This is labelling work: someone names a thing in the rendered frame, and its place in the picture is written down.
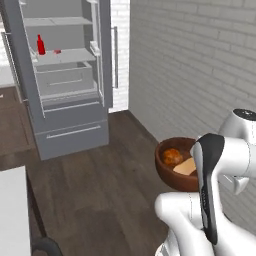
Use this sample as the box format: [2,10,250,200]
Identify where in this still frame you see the brown chicken drumstick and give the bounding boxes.
[162,148,184,167]

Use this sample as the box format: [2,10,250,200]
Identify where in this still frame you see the brown wooden bowl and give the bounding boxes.
[154,136,201,193]

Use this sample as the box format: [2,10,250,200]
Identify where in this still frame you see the grey fridge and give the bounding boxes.
[0,0,120,162]

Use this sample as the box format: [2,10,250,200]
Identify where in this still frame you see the grey fridge door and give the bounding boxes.
[0,0,46,120]
[87,0,114,110]

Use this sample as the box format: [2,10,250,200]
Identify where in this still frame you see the grey fridge shelf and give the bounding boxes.
[32,47,98,67]
[23,16,94,28]

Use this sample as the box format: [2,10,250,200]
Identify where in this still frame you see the grey freezer drawer front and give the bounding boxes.
[40,99,110,135]
[34,119,111,162]

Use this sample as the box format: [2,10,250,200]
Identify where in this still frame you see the grey crisper drawer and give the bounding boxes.
[34,61,95,98]

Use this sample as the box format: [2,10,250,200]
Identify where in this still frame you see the brown wooden cupboard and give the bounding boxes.
[0,85,36,158]

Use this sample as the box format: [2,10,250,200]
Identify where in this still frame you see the red bottle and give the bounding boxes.
[36,34,47,56]

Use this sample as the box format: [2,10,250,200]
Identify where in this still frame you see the white counter cabinet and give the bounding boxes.
[0,165,33,256]

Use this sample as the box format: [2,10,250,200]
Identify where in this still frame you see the dark round object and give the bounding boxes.
[31,235,65,256]

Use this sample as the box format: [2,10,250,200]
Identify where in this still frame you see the grey freezer drawer handle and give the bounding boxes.
[43,101,101,113]
[46,125,102,140]

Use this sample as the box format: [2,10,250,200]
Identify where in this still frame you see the grey fridge door handle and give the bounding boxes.
[112,25,120,90]
[1,31,24,104]

